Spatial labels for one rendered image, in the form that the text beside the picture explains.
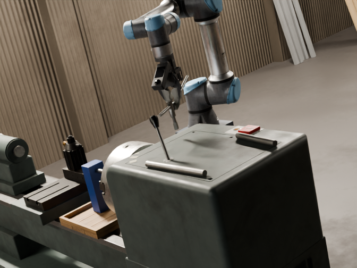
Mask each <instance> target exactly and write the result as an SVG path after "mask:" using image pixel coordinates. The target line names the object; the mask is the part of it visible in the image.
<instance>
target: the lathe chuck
mask: <svg viewBox="0 0 357 268"><path fill-rule="evenodd" d="M141 144H146V143H145V142H141V141H129V142H126V143H124V144H122V145H120V146H118V147H117V148H116V149H115V150H114V151H113V152H112V153H111V154H110V155H109V157H108V159H107V160H106V162H105V165H104V167H103V170H102V174H101V184H103V183H104V185H105V192H106V194H105V193H104V192H102V196H103V199H104V201H105V203H106V204H107V206H108V207H109V208H110V209H111V210H112V211H113V212H114V213H115V209H114V205H113V201H112V197H111V194H110V191H109V187H108V183H107V179H106V171H107V169H108V167H109V166H110V165H112V164H114V163H116V162H118V161H120V160H121V159H122V158H123V157H124V155H125V154H126V153H127V152H128V151H129V150H131V149H132V148H133V147H135V146H137V145H141ZM126 145H130V147H128V148H123V147H124V146H126Z"/></svg>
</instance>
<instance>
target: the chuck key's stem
mask: <svg viewBox="0 0 357 268"><path fill-rule="evenodd" d="M166 104H167V106H171V108H170V109H169V110H168V111H169V114H170V117H171V118H172V120H173V126H174V129H175V130H178V129H179V126H178V124H177V121H176V118H175V116H176V114H175V111H174V107H173V103H172V101H171V100H168V101H167V102H166Z"/></svg>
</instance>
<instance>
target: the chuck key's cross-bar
mask: <svg viewBox="0 0 357 268"><path fill-rule="evenodd" d="M188 78H189V76H188V75H187V76H186V77H185V79H184V81H183V83H182V85H181V92H182V90H183V88H184V86H185V84H186V82H187V80H188ZM170 108H171V106H167V107H166V108H165V109H164V110H163V111H162V112H161V113H159V116H162V115H163V114H165V113H166V112H167V111H168V110H169V109H170Z"/></svg>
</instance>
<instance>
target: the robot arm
mask: <svg viewBox="0 0 357 268"><path fill-rule="evenodd" d="M222 4H223V3H222V0H164V1H162V2H161V4H160V6H158V7H157V8H155V9H153V10H151V11H150V12H148V13H146V14H145V15H143V16H141V17H139V18H137V19H136V20H130V21H127V22H125V23H124V26H123V32H124V35H125V37H126V38H127V39H129V40H131V39H135V40H136V39H140V38H147V37H148V38H149V42H150V46H151V51H152V53H153V56H154V58H155V62H160V64H157V68H156V72H155V76H154V79H153V82H152V86H151V87H152V89H153V90H158V91H159V93H160V95H161V96H162V98H163V99H164V100H165V102H167V101H170V100H171V101H172V99H173V97H174V100H173V101H174V103H175V105H173V107H174V110H178V108H179V106H180V100H181V98H182V92H181V83H180V81H182V80H183V74H182V70H181V67H180V66H179V67H176V63H175V60H174V55H173V50H172V46H171V42H170V39H169V35H170V34H172V33H174V32H175V31H176V30H177V29H178V28H179V27H180V24H181V22H180V18H189V17H193V18H194V21H195V23H197V24H198V25H199V28H200V32H201V36H202V41H203V45H204V48H205V52H206V57H207V61H208V65H209V70H210V74H211V75H210V77H209V81H207V78H206V77H201V78H197V79H194V80H191V81H189V82H187V83H186V84H185V86H184V88H183V89H184V95H185V100H186V104H187V107H188V113H189V123H188V128H189V127H191V126H193V125H196V124H219V119H218V117H217V116H216V114H215V112H214V110H213V107H212V105H221V104H231V103H236V102H237V101H238V100H239V98H240V93H241V84H240V80H239V78H237V77H234V74H233V72H232V71H230V70H229V68H228V63H227V59H226V54H225V50H224V45H223V41H222V36H221V33H220V28H219V24H218V18H219V17H220V12H221V11H222V9H223V6H222ZM180 71H181V75H182V77H181V75H180ZM168 87H172V88H173V89H172V90H171V92H170V90H169V88H168Z"/></svg>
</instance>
